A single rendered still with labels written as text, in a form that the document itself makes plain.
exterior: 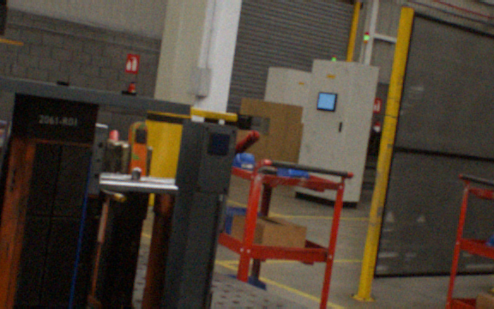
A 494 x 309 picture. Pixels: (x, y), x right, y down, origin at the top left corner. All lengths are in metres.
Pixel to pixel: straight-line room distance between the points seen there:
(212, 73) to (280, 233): 1.98
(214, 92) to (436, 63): 1.62
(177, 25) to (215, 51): 3.25
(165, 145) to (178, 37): 1.10
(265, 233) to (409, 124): 2.48
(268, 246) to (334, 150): 8.08
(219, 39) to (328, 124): 6.46
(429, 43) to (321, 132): 6.00
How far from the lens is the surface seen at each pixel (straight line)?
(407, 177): 6.07
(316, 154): 11.96
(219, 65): 5.55
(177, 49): 8.71
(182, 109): 1.27
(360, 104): 11.82
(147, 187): 1.61
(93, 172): 1.43
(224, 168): 1.36
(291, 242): 3.82
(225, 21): 5.57
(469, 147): 6.59
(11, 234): 1.26
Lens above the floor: 1.17
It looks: 3 degrees down
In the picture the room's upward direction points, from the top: 8 degrees clockwise
